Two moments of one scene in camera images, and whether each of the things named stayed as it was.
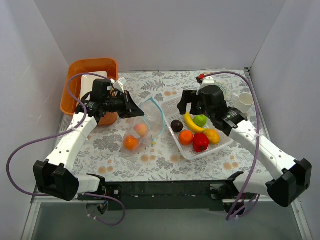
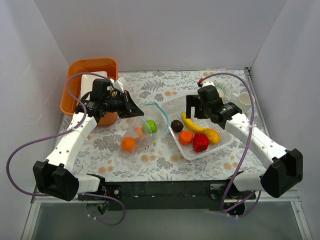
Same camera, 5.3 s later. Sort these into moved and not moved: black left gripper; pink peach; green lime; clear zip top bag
Moved: green lime
Not moved: clear zip top bag; black left gripper; pink peach
